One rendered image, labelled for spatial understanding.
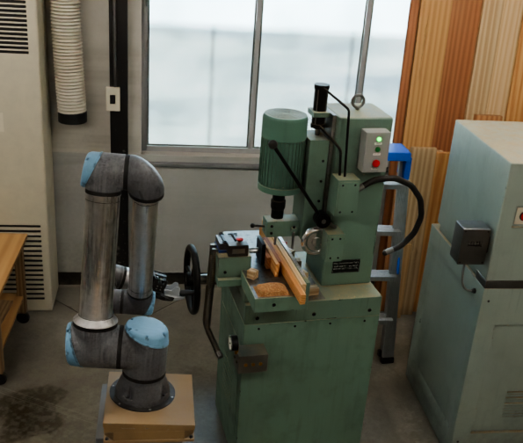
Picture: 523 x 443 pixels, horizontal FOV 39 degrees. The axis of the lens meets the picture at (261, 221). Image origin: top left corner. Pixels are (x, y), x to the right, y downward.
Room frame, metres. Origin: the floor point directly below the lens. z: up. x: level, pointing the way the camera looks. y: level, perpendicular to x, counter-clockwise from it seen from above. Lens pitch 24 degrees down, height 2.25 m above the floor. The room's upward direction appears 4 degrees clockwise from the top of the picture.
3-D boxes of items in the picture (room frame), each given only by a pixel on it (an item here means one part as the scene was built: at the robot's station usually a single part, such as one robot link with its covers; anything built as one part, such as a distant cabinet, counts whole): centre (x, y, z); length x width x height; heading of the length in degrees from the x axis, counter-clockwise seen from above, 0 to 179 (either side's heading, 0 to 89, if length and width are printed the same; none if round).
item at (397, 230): (3.49, -0.63, 0.58); 0.27 x 0.25 x 1.16; 8
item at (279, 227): (2.76, -0.08, 1.03); 0.14 x 0.07 x 0.09; 106
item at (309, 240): (2.67, -0.22, 1.02); 0.12 x 0.03 x 0.12; 106
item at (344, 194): (2.67, -0.31, 1.23); 0.09 x 0.08 x 0.15; 106
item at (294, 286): (2.67, -0.09, 0.92); 0.62 x 0.02 x 0.04; 16
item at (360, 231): (2.84, -0.34, 1.16); 0.22 x 0.22 x 0.72; 16
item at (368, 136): (2.71, -0.41, 1.40); 0.10 x 0.06 x 0.16; 106
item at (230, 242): (2.66, 0.11, 0.99); 0.13 x 0.11 x 0.06; 16
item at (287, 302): (2.69, 0.03, 0.87); 0.61 x 0.30 x 0.06; 16
